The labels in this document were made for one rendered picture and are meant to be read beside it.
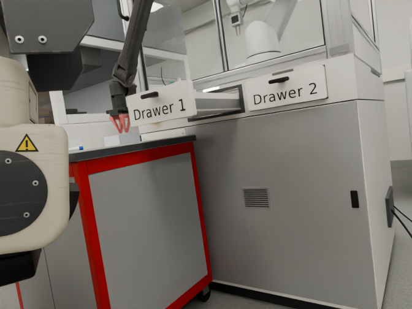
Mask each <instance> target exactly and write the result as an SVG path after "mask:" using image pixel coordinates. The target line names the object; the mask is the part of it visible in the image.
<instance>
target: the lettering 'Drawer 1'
mask: <svg viewBox="0 0 412 309"><path fill-rule="evenodd" d="M179 101H181V106H182V110H180V111H183V110H186V109H183V102H182V99H180V100H179ZM164 107H167V106H166V105H164V106H163V107H162V112H163V114H168V112H167V113H164V110H168V107H167V108H166V109H163V108H164ZM136 110H137V109H136ZM136 110H134V116H135V111H136ZM147 110H149V111H150V112H148V113H147V117H148V118H149V117H152V115H151V110H150V109H147ZM156 110H157V112H158V115H160V107H159V111H158V109H157V107H156ZM137 111H138V112H139V118H138V119H140V111H139V110H137ZM153 112H154V115H155V116H156V114H155V111H154V109H153ZM149 113H150V116H148V114H149ZM138 119H136V117H135V120H138Z"/></svg>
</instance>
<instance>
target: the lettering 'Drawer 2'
mask: <svg viewBox="0 0 412 309"><path fill-rule="evenodd" d="M312 84H314V85H315V87H314V88H313V90H312V91H311V93H310V94H316V93H317V92H315V93H312V92H313V91H314V89H315V88H316V84H315V83H311V84H309V86H310V85H312ZM301 89H302V88H300V89H298V93H299V96H300V90H301ZM291 91H294V93H291V94H296V92H295V90H290V91H289V97H290V98H294V97H296V96H294V97H291V96H290V92H291ZM281 94H282V95H283V92H281ZM270 95H273V97H274V100H272V101H271V100H270V99H271V98H273V97H270V98H269V101H270V102H273V101H275V95H274V94H270ZM270 95H269V96H270ZM277 95H278V98H279V100H281V95H280V97H279V94H278V93H277ZM253 96H254V104H255V105H256V101H255V96H259V97H260V102H259V103H257V104H260V103H261V101H262V98H261V96H260V95H259V94H256V95H253ZM283 98H284V99H286V91H285V95H283Z"/></svg>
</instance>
